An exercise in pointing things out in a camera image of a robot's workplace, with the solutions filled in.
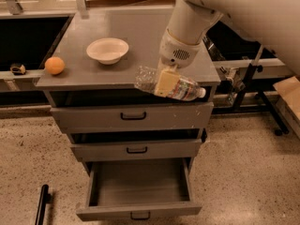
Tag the white bowl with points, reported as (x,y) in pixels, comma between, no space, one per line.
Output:
(107,51)

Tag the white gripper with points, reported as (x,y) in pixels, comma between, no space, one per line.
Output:
(173,54)

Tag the grey top drawer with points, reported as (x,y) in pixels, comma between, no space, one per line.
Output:
(132,118)

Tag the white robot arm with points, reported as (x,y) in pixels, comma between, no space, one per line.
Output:
(273,23)

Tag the grey drawer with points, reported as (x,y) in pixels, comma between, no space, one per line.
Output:
(132,118)
(109,151)
(139,190)

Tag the grey drawer cabinet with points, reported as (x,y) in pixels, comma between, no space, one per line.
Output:
(87,83)

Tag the black tray stand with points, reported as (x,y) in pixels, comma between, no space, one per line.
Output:
(240,62)

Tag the grey bottom drawer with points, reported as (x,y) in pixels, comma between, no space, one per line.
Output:
(139,190)

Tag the yellow black tape measure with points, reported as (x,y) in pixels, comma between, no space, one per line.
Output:
(18,69)

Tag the clear plastic water bottle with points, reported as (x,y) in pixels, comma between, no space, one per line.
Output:
(186,89)

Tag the grey middle drawer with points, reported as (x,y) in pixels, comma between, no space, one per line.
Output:
(109,151)

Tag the black bar on floor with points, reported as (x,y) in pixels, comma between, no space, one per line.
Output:
(44,199)

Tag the orange fruit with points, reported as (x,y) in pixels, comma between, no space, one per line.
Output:
(54,65)

